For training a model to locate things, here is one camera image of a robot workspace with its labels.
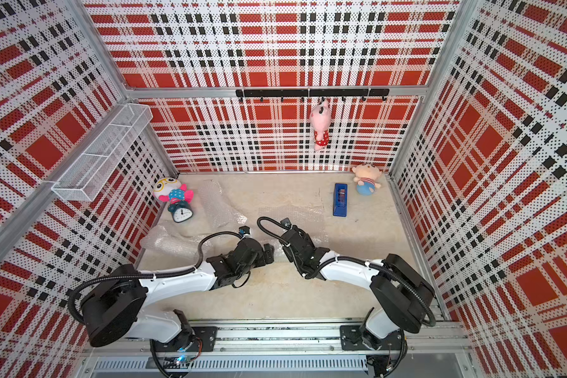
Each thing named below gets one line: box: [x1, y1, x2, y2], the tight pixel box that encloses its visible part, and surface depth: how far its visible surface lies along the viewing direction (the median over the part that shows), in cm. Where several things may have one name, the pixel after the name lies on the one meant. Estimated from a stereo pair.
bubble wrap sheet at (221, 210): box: [197, 179, 248, 228], surface depth 100 cm
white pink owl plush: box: [152, 176, 194, 204], surface depth 109 cm
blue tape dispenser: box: [332, 182, 349, 218], surface depth 106 cm
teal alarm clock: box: [167, 200, 194, 223], surface depth 103 cm
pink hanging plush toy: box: [309, 98, 332, 152], surface depth 93 cm
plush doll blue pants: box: [352, 163, 382, 197], surface depth 113 cm
